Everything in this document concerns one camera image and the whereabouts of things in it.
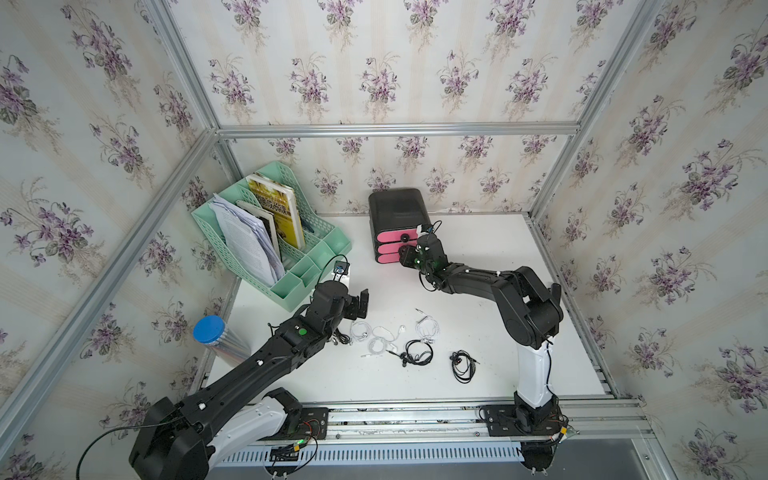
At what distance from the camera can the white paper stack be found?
31.9 inches

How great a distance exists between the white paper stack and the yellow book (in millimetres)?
116

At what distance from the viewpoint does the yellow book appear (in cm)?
92
